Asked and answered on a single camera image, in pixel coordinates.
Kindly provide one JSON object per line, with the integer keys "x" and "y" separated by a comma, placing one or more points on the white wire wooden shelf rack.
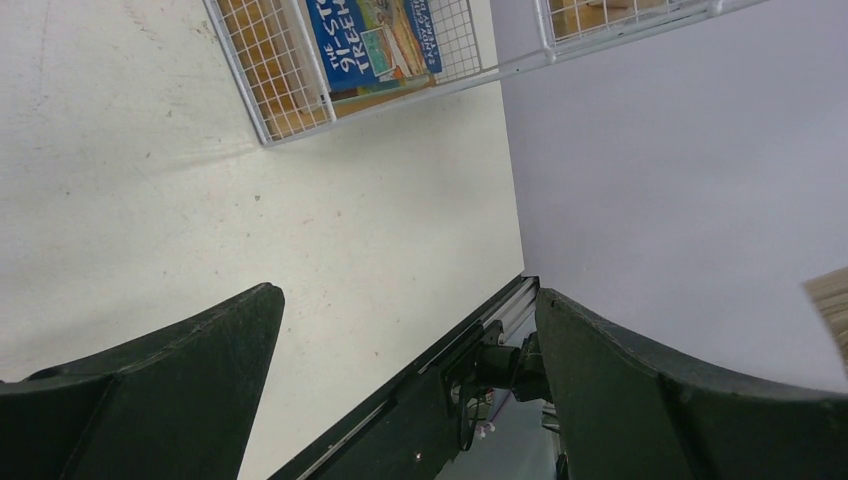
{"x": 302, "y": 67}

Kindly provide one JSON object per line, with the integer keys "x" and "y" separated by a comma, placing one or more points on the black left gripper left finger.
{"x": 177, "y": 403}

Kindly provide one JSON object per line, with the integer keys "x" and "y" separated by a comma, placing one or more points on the pink book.
{"x": 828, "y": 295}

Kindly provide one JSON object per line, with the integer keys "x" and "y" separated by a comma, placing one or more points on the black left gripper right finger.
{"x": 630, "y": 407}

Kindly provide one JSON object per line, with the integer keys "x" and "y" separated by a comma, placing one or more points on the yellow Brideshead Revisited book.
{"x": 365, "y": 96}

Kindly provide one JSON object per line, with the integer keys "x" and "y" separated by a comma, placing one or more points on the blue 91-storey treehouse book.
{"x": 363, "y": 42}

